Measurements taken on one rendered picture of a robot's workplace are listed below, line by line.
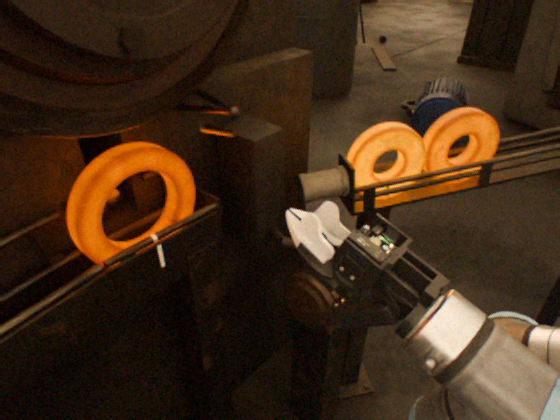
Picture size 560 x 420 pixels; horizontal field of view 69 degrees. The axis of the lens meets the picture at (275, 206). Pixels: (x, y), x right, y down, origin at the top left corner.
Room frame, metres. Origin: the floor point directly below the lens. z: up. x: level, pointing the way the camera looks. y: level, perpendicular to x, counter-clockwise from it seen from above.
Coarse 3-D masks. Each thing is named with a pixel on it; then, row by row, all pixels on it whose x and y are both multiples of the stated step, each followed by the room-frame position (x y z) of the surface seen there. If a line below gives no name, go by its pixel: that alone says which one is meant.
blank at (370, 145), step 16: (384, 128) 0.69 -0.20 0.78; (400, 128) 0.69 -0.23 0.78; (368, 144) 0.67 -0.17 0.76; (384, 144) 0.68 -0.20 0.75; (400, 144) 0.69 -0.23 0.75; (416, 144) 0.70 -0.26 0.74; (352, 160) 0.67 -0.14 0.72; (368, 160) 0.67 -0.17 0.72; (400, 160) 0.71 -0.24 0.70; (416, 160) 0.70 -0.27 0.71; (368, 176) 0.68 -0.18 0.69; (384, 176) 0.70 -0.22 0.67; (400, 176) 0.69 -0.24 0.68; (400, 192) 0.69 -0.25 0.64
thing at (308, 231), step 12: (288, 216) 0.44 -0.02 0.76; (312, 216) 0.40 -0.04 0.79; (288, 228) 0.43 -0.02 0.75; (300, 228) 0.42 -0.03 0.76; (312, 228) 0.40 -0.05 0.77; (300, 240) 0.41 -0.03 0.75; (312, 240) 0.40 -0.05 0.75; (324, 240) 0.39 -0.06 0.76; (312, 252) 0.39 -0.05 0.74; (324, 252) 0.39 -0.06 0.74
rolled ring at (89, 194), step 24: (144, 144) 0.50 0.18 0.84; (96, 168) 0.44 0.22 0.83; (120, 168) 0.45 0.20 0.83; (144, 168) 0.48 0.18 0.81; (168, 168) 0.50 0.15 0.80; (72, 192) 0.43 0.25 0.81; (96, 192) 0.42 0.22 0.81; (168, 192) 0.53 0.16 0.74; (192, 192) 0.53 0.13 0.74; (72, 216) 0.41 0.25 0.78; (96, 216) 0.42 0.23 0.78; (168, 216) 0.51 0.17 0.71; (96, 240) 0.41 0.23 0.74
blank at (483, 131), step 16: (464, 112) 0.72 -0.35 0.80; (480, 112) 0.72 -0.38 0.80; (432, 128) 0.73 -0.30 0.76; (448, 128) 0.71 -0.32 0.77; (464, 128) 0.72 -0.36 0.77; (480, 128) 0.72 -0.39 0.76; (496, 128) 0.73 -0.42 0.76; (432, 144) 0.70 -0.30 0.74; (448, 144) 0.71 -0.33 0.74; (480, 144) 0.73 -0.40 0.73; (496, 144) 0.73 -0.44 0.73; (432, 160) 0.70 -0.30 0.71; (448, 160) 0.71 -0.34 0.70; (464, 160) 0.73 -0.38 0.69; (480, 160) 0.73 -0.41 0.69
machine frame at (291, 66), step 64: (256, 0) 0.83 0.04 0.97; (256, 64) 0.77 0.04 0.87; (192, 128) 0.63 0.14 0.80; (0, 192) 0.42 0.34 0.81; (64, 192) 0.47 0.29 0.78; (128, 192) 0.55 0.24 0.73; (0, 256) 0.40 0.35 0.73; (256, 256) 0.73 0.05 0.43; (0, 320) 0.37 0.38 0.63; (128, 320) 0.49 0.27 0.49; (256, 320) 0.73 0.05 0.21; (64, 384) 0.40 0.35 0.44; (128, 384) 0.47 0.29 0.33
